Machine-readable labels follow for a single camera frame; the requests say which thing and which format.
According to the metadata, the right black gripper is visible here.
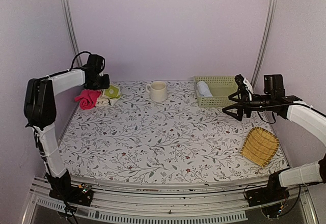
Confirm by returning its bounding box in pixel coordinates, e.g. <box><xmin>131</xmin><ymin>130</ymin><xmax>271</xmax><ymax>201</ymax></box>
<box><xmin>223</xmin><ymin>89</ymin><xmax>275</xmax><ymax>121</ymax></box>

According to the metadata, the cream green patterned towel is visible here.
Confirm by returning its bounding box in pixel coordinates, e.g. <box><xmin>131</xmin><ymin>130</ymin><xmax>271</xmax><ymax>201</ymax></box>
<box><xmin>95</xmin><ymin>85</ymin><xmax>121</xmax><ymax>107</ymax></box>

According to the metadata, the light blue towel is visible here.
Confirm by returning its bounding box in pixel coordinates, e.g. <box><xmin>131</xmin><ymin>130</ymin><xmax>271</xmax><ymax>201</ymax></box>
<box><xmin>197</xmin><ymin>81</ymin><xmax>213</xmax><ymax>97</ymax></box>

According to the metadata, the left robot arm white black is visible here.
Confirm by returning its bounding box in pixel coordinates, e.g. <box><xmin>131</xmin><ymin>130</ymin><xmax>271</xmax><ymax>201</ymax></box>
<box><xmin>24</xmin><ymin>53</ymin><xmax>110</xmax><ymax>206</ymax></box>

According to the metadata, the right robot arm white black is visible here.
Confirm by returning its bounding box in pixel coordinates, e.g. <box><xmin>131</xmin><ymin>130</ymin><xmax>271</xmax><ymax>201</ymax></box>
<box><xmin>223</xmin><ymin>74</ymin><xmax>325</xmax><ymax>206</ymax></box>

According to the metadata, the pink rolled towel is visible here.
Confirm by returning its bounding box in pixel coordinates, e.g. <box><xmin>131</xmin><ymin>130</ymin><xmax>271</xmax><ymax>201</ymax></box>
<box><xmin>74</xmin><ymin>89</ymin><xmax>101</xmax><ymax>110</ymax></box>

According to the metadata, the green plastic basket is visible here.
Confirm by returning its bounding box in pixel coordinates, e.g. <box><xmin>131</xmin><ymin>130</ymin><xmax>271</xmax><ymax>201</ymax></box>
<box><xmin>194</xmin><ymin>76</ymin><xmax>238</xmax><ymax>107</ymax></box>

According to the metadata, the yellow bamboo tray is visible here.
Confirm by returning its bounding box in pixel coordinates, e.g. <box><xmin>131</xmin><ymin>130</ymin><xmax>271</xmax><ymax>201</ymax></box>
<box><xmin>240</xmin><ymin>127</ymin><xmax>280</xmax><ymax>168</ymax></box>

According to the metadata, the cream ceramic mug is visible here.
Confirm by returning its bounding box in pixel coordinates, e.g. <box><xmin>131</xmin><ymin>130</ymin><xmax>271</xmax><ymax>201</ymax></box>
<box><xmin>145</xmin><ymin>81</ymin><xmax>168</xmax><ymax>102</ymax></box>

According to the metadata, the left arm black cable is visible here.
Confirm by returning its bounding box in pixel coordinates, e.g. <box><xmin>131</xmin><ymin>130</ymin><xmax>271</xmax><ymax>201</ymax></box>
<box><xmin>69</xmin><ymin>51</ymin><xmax>92</xmax><ymax>71</ymax></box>

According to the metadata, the left aluminium frame post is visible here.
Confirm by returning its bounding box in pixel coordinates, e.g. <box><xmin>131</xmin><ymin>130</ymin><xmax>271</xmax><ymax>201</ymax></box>
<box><xmin>61</xmin><ymin>0</ymin><xmax>79</xmax><ymax>55</ymax></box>

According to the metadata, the aluminium frame post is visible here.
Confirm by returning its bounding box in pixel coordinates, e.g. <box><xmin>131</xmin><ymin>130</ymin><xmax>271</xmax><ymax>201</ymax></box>
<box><xmin>251</xmin><ymin>0</ymin><xmax>277</xmax><ymax>88</ymax></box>
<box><xmin>61</xmin><ymin>0</ymin><xmax>79</xmax><ymax>55</ymax></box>

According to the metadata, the right aluminium frame post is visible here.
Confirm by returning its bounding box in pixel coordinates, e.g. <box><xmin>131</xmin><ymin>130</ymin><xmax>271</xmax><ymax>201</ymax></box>
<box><xmin>251</xmin><ymin>0</ymin><xmax>277</xmax><ymax>88</ymax></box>

